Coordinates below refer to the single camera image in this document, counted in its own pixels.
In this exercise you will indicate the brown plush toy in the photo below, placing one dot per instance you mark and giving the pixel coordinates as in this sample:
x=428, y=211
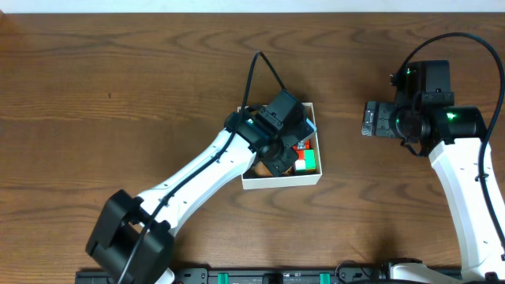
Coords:
x=263, y=172

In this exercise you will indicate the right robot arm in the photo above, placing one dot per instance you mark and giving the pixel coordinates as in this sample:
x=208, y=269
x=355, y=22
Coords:
x=452, y=149

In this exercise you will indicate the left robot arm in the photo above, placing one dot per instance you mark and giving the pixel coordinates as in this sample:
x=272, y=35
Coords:
x=133, y=239

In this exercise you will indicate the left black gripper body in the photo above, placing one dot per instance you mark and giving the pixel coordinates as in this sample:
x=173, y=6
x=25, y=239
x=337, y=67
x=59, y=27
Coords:
x=285, y=158

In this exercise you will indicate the red toy fire truck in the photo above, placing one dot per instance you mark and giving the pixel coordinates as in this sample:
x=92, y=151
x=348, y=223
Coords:
x=302, y=145

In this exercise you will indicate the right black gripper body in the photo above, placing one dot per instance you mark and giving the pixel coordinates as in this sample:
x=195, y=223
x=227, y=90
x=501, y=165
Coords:
x=379, y=119

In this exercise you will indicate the colourful puzzle cube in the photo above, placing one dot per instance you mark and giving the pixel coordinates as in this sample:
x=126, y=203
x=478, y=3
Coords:
x=306, y=161

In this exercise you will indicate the white cardboard box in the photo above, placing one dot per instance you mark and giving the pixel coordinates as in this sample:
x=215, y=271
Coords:
x=251, y=181

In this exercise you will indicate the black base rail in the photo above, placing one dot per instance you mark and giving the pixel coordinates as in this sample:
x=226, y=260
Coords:
x=341, y=275

